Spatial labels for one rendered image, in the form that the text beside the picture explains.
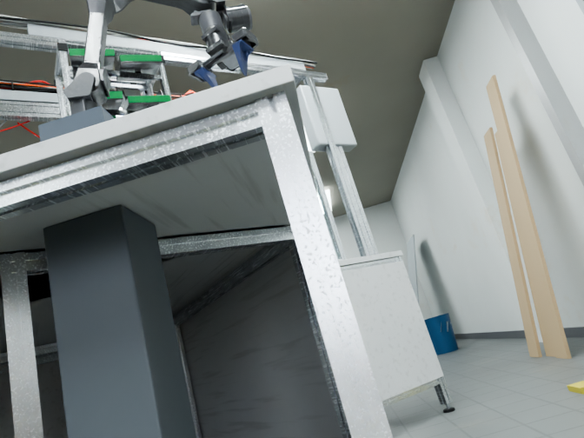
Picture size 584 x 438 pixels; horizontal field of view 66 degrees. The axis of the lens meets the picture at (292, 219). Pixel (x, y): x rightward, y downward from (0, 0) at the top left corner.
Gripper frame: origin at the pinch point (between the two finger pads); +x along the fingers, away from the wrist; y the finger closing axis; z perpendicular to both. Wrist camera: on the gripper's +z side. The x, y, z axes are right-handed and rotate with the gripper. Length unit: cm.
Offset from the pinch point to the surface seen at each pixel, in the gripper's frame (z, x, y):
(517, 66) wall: 271, -67, -96
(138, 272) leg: -26, 45, 19
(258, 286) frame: 52, 43, 41
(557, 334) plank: 250, 115, -42
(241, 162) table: -19.6, 32.5, -6.0
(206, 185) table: -17.6, 32.2, 3.9
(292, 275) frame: 40, 46, 21
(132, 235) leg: -24.9, 37.1, 18.4
